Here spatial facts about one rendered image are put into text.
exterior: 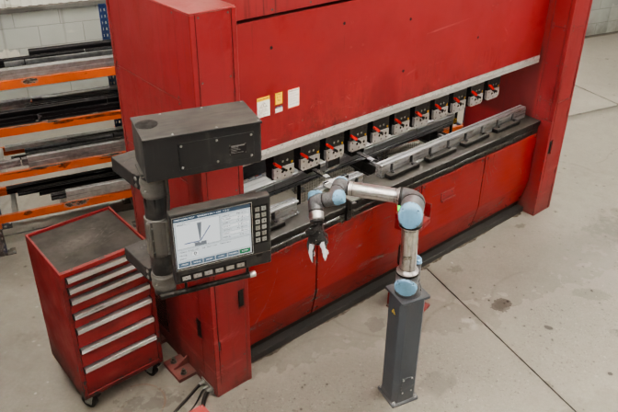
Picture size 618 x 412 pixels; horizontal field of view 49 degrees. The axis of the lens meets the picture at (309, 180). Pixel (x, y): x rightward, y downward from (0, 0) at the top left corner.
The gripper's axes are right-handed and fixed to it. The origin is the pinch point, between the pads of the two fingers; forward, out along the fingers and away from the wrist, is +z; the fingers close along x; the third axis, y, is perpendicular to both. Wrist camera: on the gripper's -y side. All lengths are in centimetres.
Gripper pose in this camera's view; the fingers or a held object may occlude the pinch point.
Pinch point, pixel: (318, 258)
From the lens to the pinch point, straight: 331.5
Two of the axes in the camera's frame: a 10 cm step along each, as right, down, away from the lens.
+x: -9.2, 1.9, 3.3
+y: 3.8, 2.9, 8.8
